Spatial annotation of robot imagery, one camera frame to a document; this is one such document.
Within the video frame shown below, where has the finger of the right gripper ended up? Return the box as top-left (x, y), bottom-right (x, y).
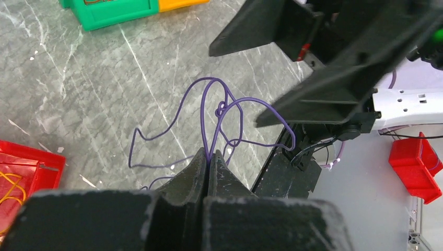
top-left (255, 3), bottom-right (442, 127)
top-left (209, 1), bottom-right (324, 62)

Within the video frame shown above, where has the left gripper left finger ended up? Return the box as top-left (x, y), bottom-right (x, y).
top-left (156, 148), bottom-right (209, 208)

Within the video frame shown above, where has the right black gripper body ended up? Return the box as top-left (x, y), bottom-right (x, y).
top-left (294, 0), bottom-right (443, 143)

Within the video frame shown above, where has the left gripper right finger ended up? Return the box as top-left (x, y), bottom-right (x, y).
top-left (207, 150), bottom-right (258, 201)

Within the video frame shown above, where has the yellow wire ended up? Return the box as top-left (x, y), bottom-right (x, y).
top-left (0, 171), bottom-right (28, 236)

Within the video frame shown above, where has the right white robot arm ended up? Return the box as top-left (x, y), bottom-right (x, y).
top-left (209, 1), bottom-right (442, 143)

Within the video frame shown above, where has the red plastic bin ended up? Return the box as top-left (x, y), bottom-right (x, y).
top-left (1, 140), bottom-right (66, 238)
top-left (388, 132), bottom-right (442, 204)

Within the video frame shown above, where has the orange plastic bin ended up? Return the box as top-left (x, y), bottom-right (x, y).
top-left (158, 0), bottom-right (209, 13)

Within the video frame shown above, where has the green plastic bin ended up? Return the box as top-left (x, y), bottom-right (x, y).
top-left (59, 0), bottom-right (159, 31)

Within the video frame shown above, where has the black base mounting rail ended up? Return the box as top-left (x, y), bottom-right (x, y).
top-left (251, 124), bottom-right (322, 199)

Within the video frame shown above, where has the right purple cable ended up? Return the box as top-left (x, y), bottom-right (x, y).
top-left (320, 69), bottom-right (399, 170)

